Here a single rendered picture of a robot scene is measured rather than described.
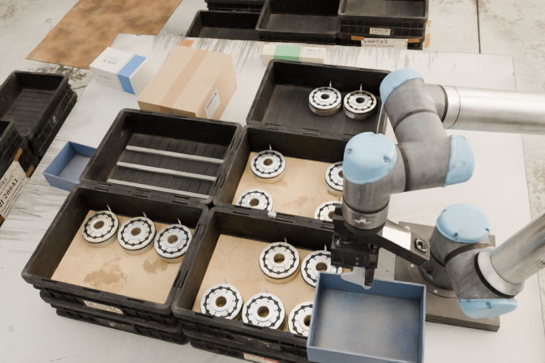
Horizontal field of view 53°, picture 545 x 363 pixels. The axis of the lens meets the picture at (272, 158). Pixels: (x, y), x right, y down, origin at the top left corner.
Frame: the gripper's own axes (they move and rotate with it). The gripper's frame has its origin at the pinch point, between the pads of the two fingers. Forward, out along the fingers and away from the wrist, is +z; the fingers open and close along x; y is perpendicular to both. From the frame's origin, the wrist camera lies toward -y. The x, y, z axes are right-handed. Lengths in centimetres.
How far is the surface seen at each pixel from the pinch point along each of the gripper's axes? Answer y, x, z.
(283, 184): 28, -44, 25
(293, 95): 33, -80, 22
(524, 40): -67, -235, 91
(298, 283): 18.0, -13.9, 27.7
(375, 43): 12, -163, 53
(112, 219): 72, -22, 24
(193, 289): 42.4, -5.5, 24.9
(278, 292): 22.2, -10.7, 28.0
